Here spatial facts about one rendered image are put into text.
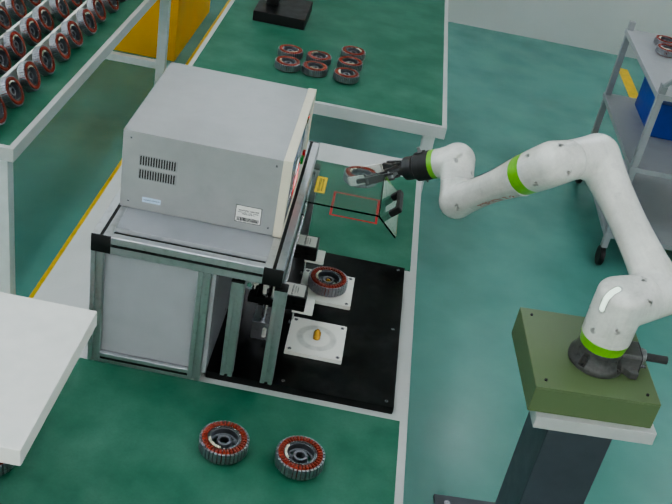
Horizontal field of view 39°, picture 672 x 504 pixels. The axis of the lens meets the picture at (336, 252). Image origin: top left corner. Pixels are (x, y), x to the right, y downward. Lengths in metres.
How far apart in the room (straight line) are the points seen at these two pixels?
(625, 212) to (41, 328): 1.55
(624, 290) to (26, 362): 1.46
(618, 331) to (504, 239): 2.31
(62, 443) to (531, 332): 1.25
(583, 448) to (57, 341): 1.52
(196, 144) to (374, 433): 0.80
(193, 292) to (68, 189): 2.41
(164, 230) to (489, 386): 1.89
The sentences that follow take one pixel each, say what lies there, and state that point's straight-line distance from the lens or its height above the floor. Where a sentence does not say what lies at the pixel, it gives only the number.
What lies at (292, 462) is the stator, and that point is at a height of 0.78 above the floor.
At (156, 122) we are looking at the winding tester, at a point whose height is 1.32.
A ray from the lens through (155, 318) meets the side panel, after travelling 2.29.
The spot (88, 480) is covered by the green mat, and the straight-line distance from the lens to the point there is 2.12.
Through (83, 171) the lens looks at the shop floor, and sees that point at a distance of 4.72.
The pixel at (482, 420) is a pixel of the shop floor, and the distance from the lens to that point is 3.61.
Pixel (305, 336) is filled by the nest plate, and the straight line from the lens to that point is 2.49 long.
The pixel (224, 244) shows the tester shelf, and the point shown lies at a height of 1.11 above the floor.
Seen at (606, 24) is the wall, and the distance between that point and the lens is 7.78.
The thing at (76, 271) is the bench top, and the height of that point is 0.75.
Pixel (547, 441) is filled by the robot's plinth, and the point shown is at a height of 0.61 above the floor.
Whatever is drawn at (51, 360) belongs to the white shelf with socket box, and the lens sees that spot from 1.70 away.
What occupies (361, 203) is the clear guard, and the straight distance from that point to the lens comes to 2.55.
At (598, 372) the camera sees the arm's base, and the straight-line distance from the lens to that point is 2.56.
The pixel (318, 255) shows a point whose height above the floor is 0.88.
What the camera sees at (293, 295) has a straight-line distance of 2.39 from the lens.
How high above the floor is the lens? 2.30
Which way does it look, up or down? 32 degrees down
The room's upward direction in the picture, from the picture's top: 11 degrees clockwise
